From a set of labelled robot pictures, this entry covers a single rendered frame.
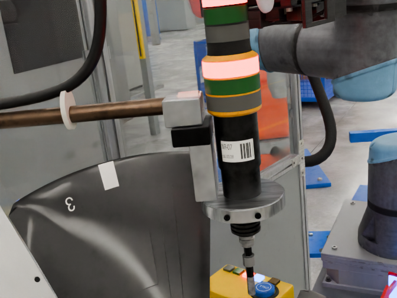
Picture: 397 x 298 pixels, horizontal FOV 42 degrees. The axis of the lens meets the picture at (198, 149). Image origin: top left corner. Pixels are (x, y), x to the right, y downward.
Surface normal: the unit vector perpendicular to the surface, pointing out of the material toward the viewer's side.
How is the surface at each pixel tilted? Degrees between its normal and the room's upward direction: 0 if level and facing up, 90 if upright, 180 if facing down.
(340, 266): 90
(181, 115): 90
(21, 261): 50
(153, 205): 45
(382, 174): 91
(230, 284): 0
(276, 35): 63
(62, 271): 58
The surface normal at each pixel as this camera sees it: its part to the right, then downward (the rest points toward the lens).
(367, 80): -0.18, 0.37
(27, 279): 0.51, -0.53
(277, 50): -0.73, 0.33
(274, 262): 0.76, 0.11
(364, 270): -0.44, 0.31
